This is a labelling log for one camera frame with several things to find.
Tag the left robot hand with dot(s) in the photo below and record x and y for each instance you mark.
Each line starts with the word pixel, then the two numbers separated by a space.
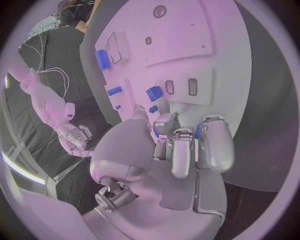
pixel 145 187

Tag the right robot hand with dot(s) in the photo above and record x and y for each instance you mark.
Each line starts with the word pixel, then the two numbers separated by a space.
pixel 73 136

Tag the person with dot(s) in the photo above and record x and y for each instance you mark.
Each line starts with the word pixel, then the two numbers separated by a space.
pixel 75 11

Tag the small blue peg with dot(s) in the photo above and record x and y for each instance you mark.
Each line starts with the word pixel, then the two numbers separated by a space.
pixel 118 107

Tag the blue plug block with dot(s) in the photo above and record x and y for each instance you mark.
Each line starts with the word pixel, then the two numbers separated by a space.
pixel 154 93

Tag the white task board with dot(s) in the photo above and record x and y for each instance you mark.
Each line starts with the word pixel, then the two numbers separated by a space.
pixel 178 56

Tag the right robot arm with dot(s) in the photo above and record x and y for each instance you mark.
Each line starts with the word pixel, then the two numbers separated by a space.
pixel 46 101

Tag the large blue cylinder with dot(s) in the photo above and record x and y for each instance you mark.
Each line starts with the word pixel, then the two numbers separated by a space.
pixel 102 60

